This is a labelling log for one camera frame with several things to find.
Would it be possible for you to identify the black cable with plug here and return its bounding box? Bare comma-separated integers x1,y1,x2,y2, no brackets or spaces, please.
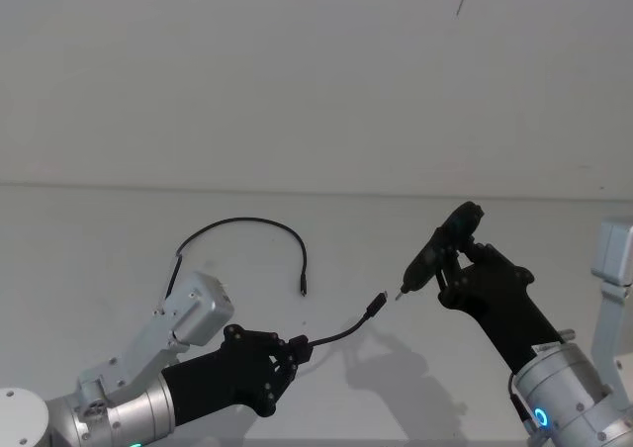
307,291,389,349

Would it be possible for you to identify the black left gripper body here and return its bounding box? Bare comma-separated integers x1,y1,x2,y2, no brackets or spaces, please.
161,323,279,426

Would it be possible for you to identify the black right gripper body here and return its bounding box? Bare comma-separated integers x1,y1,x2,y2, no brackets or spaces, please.
437,245,566,375

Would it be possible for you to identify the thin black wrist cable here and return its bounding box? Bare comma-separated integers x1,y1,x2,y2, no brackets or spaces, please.
164,217,309,299

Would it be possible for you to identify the black handheld tool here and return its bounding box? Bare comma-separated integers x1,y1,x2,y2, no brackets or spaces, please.
395,201,487,301

